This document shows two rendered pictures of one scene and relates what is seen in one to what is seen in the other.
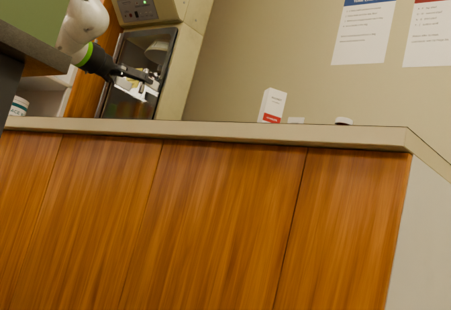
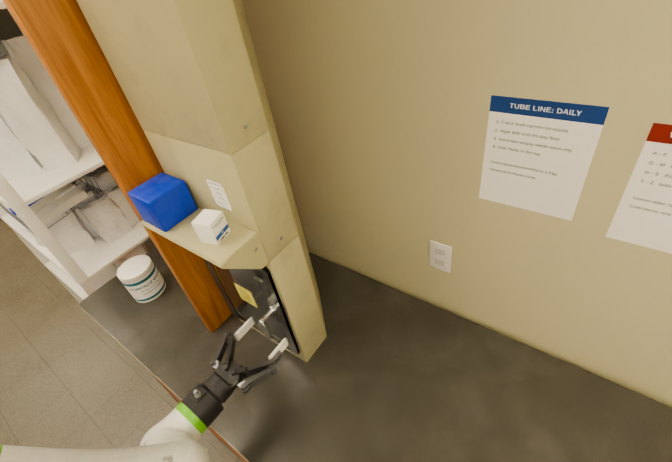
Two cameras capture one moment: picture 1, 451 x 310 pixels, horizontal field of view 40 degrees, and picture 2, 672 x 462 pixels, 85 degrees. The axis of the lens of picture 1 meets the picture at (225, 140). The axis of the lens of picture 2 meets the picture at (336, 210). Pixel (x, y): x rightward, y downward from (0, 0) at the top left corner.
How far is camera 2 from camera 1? 2.03 m
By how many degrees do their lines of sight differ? 51
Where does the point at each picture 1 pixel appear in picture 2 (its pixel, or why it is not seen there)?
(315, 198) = not seen: outside the picture
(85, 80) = (194, 287)
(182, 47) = (284, 278)
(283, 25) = (386, 118)
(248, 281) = not seen: outside the picture
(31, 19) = not seen: outside the picture
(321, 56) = (460, 180)
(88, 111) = (217, 295)
